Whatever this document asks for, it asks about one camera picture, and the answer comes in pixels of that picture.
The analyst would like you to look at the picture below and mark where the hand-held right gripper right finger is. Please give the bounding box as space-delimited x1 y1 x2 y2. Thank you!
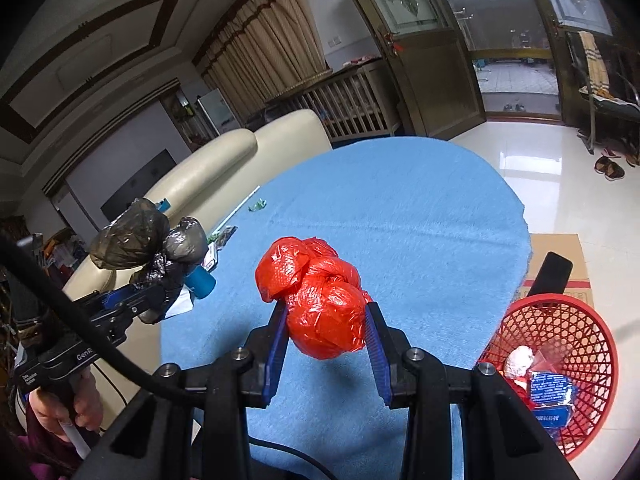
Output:
364 302 581 480

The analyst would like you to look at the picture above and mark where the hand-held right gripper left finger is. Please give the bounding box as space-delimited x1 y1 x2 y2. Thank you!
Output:
75 304 292 480

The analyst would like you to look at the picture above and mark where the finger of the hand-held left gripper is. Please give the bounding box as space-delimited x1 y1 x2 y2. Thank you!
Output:
95 305 151 348
80 282 168 313

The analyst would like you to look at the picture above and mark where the black plastic bag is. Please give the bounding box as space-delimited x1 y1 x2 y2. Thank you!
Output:
89 198 208 325

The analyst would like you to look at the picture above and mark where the red plastic bag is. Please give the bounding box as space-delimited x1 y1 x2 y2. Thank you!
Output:
255 236 375 361

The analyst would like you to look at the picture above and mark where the red mesh plastic basket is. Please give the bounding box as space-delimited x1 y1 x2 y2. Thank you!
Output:
477 294 620 461

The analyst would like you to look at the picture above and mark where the person's left hand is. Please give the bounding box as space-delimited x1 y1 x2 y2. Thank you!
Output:
27 367 103 443

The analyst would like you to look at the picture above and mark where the white paper scrap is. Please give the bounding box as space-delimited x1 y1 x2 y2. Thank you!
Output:
162 287 195 318

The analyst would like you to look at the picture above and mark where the white stick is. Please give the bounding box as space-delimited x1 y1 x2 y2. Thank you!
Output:
60 420 93 461

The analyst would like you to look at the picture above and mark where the teal cylinder bottle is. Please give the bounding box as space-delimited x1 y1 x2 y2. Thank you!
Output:
155 199 217 301

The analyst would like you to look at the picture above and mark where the black television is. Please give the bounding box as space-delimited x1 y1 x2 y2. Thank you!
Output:
100 148 178 222

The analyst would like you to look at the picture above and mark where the dark green packet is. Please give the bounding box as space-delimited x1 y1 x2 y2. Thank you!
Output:
207 225 238 248

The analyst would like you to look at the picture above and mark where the white crumpled paper ball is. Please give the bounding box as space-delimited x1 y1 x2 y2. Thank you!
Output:
502 345 537 381

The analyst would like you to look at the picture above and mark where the blue table cloth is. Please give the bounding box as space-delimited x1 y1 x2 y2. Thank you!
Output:
160 137 533 480

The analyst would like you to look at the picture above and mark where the clear plastic wrapper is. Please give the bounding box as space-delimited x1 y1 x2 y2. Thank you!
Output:
532 342 566 373

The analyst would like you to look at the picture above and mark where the beige leather sofa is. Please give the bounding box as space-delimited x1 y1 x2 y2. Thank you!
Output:
62 108 335 411

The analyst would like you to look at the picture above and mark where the dark wooden display cabinet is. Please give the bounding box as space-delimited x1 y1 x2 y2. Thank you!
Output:
160 91 206 153

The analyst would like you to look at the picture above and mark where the black flat object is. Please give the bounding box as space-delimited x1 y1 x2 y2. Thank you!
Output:
527 251 574 297

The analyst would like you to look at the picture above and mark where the flat cardboard box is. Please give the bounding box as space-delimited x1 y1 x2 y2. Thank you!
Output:
517 232 596 311

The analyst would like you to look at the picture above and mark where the white refrigerator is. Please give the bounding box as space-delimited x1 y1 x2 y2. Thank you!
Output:
195 88 241 137

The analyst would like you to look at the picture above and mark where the beige pleated curtain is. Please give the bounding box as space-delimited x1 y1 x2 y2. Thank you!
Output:
192 0 333 126

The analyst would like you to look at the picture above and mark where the striped beige towel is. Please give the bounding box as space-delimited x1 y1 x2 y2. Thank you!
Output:
577 30 612 98

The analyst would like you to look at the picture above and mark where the thick black cable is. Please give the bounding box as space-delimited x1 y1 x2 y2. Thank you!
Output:
0 235 201 406

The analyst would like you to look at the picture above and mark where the thin black cable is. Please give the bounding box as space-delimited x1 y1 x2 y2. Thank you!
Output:
247 437 338 480

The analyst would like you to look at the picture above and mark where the metal frame chair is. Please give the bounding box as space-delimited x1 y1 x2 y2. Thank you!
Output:
565 30 640 156

